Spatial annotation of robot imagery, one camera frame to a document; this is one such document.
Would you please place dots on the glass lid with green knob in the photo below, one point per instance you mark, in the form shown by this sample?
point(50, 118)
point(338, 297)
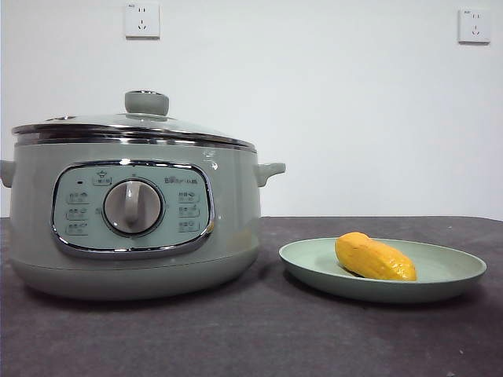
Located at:
point(118, 121)

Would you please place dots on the pale green electric steamer pot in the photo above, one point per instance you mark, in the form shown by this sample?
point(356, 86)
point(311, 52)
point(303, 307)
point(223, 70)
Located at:
point(232, 204)

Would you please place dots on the white wall socket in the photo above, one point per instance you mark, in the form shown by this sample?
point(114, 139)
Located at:
point(474, 26)
point(142, 21)

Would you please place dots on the pale green round plate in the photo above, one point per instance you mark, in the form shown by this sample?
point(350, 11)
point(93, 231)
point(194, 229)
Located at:
point(444, 261)

